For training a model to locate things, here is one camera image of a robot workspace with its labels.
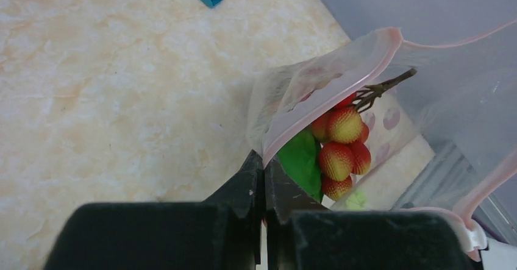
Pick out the clear zip top bag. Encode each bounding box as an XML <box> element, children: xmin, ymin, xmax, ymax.
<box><xmin>246</xmin><ymin>21</ymin><xmax>516</xmax><ymax>261</ymax></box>

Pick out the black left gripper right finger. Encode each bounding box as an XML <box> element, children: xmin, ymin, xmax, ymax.
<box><xmin>264</xmin><ymin>160</ymin><xmax>472</xmax><ymax>269</ymax></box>

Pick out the green bok choy vegetable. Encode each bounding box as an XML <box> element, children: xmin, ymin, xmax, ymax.
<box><xmin>277</xmin><ymin>130</ymin><xmax>323</xmax><ymax>203</ymax></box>

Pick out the red lychee fruit bunch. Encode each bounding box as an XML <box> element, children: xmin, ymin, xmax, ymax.
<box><xmin>310</xmin><ymin>68</ymin><xmax>417</xmax><ymax>201</ymax></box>

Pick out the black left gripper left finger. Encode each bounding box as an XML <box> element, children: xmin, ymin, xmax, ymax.
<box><xmin>44</xmin><ymin>152</ymin><xmax>263</xmax><ymax>269</ymax></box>

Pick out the light green block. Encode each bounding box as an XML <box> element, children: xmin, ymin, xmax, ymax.
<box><xmin>345</xmin><ymin>191</ymin><xmax>367</xmax><ymax>211</ymax></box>

